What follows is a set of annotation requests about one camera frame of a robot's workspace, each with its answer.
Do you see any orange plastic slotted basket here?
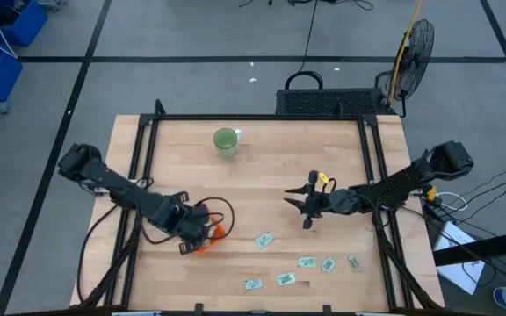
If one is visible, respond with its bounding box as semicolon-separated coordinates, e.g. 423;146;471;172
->
193;212;228;256

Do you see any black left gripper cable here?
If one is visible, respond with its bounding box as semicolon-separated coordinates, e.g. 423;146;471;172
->
193;196;236;241

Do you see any black aluminium table frame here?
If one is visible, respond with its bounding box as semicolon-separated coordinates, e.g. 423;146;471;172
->
73;98;446;316

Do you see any black floor fan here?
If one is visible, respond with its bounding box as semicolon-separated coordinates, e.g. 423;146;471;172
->
374;18;436;119

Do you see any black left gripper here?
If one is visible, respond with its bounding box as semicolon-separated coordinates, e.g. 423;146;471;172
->
158;190;215;256

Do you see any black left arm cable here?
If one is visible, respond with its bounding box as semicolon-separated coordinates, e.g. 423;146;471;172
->
76;202;122;305

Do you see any yellow hanging cable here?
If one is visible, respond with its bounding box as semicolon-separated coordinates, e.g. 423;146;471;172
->
387;0;424;104

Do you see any black metal bar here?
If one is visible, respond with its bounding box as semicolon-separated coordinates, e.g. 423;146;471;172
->
432;227;506;267

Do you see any white flat box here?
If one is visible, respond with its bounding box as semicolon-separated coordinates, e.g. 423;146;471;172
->
432;220;486;296

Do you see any green ceramic mug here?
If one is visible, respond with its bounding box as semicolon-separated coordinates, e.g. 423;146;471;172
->
213;126;242;158

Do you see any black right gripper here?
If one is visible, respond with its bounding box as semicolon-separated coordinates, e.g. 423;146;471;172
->
284;169;363;230

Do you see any black hanging cable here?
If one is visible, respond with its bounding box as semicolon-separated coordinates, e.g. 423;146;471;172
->
284;0;324;90

